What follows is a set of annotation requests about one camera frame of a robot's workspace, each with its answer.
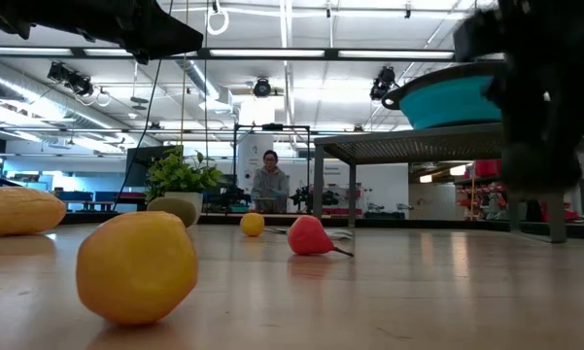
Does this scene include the teal bowl with grey rim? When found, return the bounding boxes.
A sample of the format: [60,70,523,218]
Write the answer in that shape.
[381,61,506,131]

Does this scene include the hanging black cable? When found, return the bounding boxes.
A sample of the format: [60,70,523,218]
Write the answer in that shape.
[113,52,164,211]

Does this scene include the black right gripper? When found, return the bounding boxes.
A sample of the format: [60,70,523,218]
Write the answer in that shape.
[488,0,584,147]

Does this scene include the black ceiling camera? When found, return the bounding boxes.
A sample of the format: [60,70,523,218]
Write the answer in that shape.
[47,61,94,97]

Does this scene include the white hanging ring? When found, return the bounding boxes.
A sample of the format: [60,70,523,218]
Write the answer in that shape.
[206,8,230,37]

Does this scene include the black table frame rail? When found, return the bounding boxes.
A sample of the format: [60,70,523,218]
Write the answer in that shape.
[60,212,584,239]

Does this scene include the blue bench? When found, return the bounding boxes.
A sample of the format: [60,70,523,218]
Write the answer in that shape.
[55,190,147,213]

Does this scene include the black metal frame stand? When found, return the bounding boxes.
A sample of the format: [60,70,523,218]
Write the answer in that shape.
[231,123,312,215]

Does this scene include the long yellow fruit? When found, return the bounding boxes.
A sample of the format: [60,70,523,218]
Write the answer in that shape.
[0,187,67,238]

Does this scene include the red storage bins rack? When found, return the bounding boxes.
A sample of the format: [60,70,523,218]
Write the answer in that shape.
[455,157,506,223]

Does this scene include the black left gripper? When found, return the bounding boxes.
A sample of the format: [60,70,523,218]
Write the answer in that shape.
[0,0,204,66]

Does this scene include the black overhead camera with cable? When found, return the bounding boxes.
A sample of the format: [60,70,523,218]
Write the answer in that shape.
[368,66,403,103]

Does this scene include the large orange fruit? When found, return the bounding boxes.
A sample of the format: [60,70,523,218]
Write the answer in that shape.
[76,210,199,326]

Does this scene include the white cabinet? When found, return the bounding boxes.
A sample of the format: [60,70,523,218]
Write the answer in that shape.
[236,133,275,214]

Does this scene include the thin hanging cord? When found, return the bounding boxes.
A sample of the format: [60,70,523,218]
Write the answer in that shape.
[203,0,210,215]

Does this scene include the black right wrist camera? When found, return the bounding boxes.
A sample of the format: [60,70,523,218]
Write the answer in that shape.
[454,8,509,63]

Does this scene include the olive green fruit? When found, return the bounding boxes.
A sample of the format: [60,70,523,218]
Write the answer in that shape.
[146,195,198,228]

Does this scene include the red orange pear with stem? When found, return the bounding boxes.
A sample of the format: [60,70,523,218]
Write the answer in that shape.
[287,215,356,259]

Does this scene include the dark monitor screen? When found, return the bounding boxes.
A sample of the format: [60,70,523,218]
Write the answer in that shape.
[125,144,185,189]

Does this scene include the black overhead beam with lights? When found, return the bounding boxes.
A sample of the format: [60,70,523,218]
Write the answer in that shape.
[0,46,456,62]

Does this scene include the person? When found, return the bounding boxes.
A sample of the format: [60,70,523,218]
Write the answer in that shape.
[251,149,291,214]

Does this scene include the small yellow round fruit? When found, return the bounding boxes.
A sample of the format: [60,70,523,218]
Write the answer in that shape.
[239,212,266,238]

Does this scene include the round black overhead camera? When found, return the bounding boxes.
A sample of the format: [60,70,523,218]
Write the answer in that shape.
[252,77,273,99]

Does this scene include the green plant in white pot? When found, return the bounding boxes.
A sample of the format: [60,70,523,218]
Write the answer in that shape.
[144,148,225,228]

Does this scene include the red cart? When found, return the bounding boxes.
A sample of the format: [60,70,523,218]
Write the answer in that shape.
[538,201,584,225]

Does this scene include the grey perforated metal shelf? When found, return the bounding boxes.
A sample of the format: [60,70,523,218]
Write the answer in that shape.
[313,121,568,243]

